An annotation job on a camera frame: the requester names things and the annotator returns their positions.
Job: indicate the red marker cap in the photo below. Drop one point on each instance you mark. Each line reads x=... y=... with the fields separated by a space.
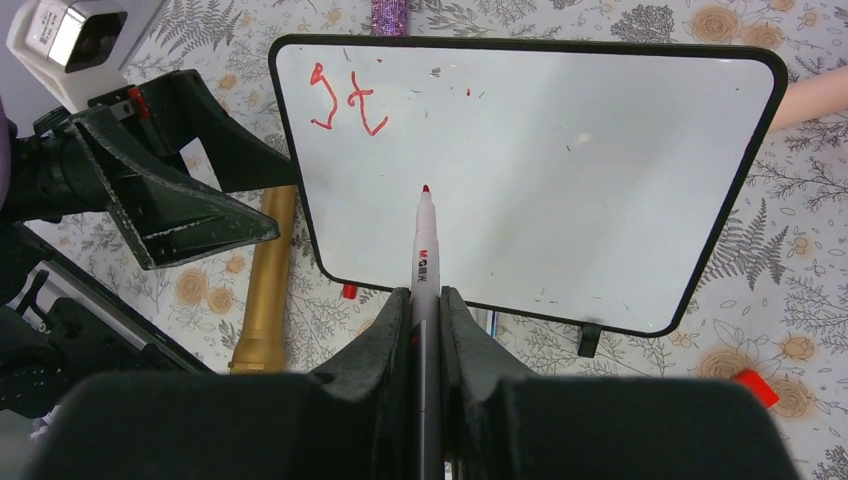
x=350 y=292

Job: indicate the purple glitter microphone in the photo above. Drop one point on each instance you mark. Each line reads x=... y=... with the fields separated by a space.
x=389 y=18

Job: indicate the red capped whiteboard marker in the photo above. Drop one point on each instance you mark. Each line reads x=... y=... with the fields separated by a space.
x=425 y=288

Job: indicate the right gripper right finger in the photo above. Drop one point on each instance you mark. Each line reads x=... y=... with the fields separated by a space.
x=505 y=421

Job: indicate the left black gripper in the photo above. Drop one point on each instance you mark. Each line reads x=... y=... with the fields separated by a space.
x=91 y=162

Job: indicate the pink toy microphone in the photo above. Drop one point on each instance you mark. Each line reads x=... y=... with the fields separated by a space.
x=818 y=96

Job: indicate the small red cube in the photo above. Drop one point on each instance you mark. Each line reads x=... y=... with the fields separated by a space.
x=758 y=387

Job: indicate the white whiteboard black frame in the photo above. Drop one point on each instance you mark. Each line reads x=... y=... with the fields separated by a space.
x=577 y=182

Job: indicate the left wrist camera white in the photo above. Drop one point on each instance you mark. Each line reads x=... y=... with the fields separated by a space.
x=66 y=46

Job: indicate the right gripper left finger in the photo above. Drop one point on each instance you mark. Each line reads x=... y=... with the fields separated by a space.
x=345 y=419

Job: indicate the black capped marker by board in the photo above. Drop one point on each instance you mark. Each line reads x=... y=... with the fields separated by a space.
x=492 y=323

